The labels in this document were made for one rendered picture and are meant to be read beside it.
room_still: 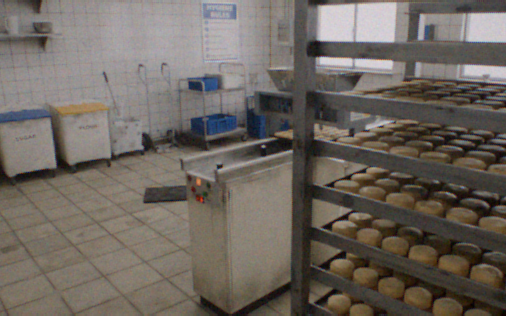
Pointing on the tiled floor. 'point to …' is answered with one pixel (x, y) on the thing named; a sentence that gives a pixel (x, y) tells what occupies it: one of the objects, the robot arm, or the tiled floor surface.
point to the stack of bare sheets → (165, 194)
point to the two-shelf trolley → (205, 110)
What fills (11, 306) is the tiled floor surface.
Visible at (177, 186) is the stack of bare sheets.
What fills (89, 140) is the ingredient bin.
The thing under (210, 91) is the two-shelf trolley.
